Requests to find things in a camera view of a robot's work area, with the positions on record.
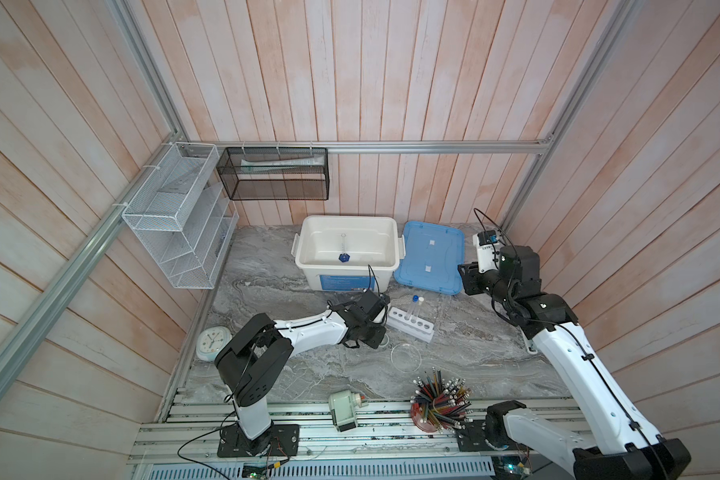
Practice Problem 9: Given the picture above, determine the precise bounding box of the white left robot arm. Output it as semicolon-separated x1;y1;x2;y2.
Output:
214;289;390;442

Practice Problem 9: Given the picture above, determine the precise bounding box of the white wire wall rack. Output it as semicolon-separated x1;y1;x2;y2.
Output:
122;142;239;290

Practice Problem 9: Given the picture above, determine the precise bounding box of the aluminium horizontal wall rail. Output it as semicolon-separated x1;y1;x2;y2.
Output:
205;140;552;154

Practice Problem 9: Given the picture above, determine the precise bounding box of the round white wall clock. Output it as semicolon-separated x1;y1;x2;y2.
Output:
195;326;232;362

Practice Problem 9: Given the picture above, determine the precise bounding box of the blue plastic bin lid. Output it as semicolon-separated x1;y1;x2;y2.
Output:
394;221;465;296

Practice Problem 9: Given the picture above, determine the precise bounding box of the white test tube rack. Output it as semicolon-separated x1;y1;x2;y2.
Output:
387;307;435;343

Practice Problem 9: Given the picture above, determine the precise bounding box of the black mesh wall shelf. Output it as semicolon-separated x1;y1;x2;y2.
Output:
216;146;330;201

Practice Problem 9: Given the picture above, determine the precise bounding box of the green white box device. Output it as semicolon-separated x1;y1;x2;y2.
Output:
328;390;367;432

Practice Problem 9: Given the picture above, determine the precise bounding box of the cup of coloured pencils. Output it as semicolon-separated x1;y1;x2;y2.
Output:
409;370;471;433

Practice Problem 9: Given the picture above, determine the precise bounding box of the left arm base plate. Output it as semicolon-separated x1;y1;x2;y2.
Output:
217;424;300;458

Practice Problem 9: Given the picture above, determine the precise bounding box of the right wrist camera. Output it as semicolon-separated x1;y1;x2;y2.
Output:
472;229;502;273

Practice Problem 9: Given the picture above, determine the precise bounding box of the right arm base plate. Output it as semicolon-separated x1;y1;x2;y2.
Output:
455;420;528;454

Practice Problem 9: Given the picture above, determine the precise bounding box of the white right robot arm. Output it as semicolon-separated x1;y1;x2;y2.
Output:
458;235;691;479

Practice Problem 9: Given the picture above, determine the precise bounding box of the white plastic storage bin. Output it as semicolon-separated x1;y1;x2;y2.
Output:
291;215;406;292

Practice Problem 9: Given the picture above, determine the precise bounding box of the blue capped test tube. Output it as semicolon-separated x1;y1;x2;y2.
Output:
408;295;420;320

